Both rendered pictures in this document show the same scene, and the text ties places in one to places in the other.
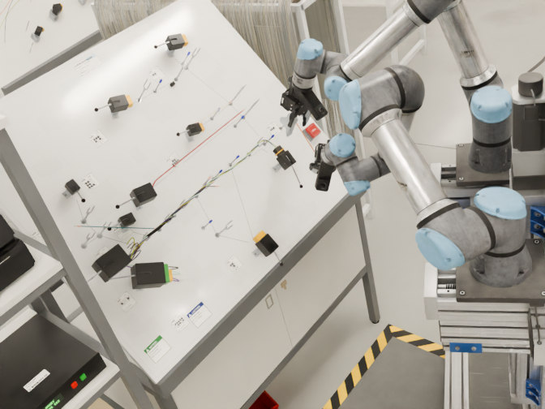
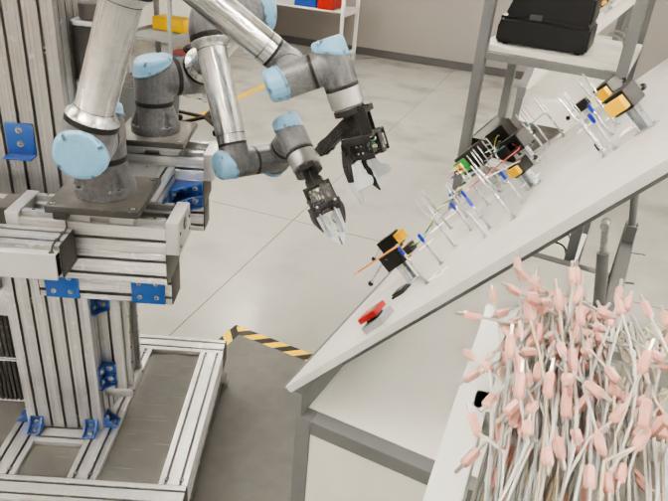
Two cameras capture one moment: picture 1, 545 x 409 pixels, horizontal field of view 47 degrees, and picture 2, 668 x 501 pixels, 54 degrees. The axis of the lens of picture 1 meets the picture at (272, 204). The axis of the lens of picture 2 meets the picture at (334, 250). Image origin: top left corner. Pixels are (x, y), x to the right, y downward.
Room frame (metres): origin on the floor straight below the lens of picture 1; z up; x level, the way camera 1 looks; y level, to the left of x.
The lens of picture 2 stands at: (3.23, -0.77, 1.85)
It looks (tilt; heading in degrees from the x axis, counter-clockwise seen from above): 28 degrees down; 157
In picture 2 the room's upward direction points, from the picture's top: 5 degrees clockwise
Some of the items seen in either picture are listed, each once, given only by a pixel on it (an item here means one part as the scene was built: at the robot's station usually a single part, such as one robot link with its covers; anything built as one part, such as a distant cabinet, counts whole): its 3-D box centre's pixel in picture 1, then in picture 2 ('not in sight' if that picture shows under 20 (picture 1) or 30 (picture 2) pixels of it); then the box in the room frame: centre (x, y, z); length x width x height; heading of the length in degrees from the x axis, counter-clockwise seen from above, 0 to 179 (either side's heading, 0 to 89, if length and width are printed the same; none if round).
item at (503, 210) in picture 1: (497, 217); (155, 77); (1.16, -0.52, 1.33); 0.13 x 0.12 x 0.14; 105
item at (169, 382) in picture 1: (272, 272); (391, 289); (1.75, 0.06, 0.83); 1.18 x 0.05 x 0.06; 132
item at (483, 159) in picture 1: (491, 146); (103, 172); (1.62, -0.71, 1.21); 0.15 x 0.15 x 0.10
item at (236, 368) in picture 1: (235, 363); not in sight; (1.58, 0.28, 0.60); 0.55 x 0.02 x 0.39; 132
